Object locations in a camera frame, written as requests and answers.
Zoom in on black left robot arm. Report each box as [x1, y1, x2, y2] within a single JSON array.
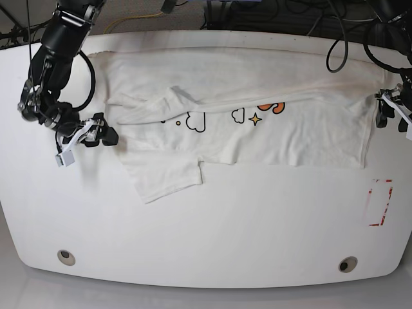
[[362, 1, 411, 133]]

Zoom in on right table grommet hole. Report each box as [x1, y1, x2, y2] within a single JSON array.
[[338, 256, 358, 273]]

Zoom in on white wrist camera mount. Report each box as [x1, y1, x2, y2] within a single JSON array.
[[55, 118, 104, 167], [375, 87, 411, 140]]

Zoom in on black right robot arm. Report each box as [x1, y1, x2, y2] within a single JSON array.
[[18, 1, 118, 147]]

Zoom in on yellow cable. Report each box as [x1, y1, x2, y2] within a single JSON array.
[[102, 8, 168, 35]]

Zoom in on white printed T-shirt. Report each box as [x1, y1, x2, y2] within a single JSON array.
[[89, 48, 390, 203]]

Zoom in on red tape rectangle marker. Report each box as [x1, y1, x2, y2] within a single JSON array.
[[364, 179, 393, 227]]

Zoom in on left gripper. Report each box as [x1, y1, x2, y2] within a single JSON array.
[[375, 73, 411, 133]]

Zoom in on table grommet hole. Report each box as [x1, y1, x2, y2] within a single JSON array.
[[57, 250, 76, 267], [338, 256, 358, 273]]

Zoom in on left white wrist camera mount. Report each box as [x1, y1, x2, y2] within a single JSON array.
[[375, 87, 411, 140]]

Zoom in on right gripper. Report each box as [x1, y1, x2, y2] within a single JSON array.
[[54, 113, 119, 148]]

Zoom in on left table grommet hole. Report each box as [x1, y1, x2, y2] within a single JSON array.
[[57, 250, 76, 267]]

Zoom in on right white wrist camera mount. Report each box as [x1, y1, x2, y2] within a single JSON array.
[[55, 118, 104, 167]]

